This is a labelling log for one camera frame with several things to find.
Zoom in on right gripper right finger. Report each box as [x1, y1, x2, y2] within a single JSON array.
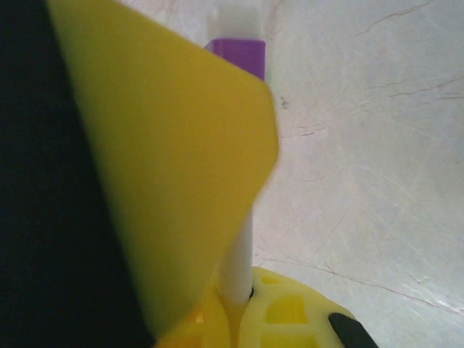
[[235, 266, 378, 348]]

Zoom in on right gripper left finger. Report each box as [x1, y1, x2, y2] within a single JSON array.
[[155, 275, 239, 348]]

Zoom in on thin white pen purple cap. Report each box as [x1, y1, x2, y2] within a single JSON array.
[[204, 0, 268, 311]]

